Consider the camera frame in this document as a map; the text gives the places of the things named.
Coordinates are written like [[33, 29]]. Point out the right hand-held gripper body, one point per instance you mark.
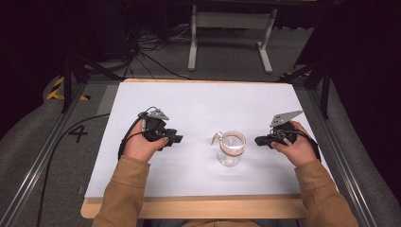
[[283, 129]]

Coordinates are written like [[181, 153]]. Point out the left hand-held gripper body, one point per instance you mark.
[[154, 124]]

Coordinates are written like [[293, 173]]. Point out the clear glass jar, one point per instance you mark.
[[231, 147]]

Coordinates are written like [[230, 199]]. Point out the person's right hand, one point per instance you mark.
[[298, 148]]

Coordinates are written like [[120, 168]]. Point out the person's left hand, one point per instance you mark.
[[142, 146]]

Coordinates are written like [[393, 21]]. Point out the white table mat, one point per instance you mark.
[[201, 138]]

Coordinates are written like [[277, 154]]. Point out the black tripod stand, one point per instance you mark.
[[78, 72], [318, 78]]

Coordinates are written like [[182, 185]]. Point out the yellow black hazard tape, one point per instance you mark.
[[60, 91]]

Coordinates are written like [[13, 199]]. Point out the white metal stand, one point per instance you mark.
[[231, 34]]

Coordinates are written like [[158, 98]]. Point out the aluminium rail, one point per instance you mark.
[[34, 160], [343, 154]]

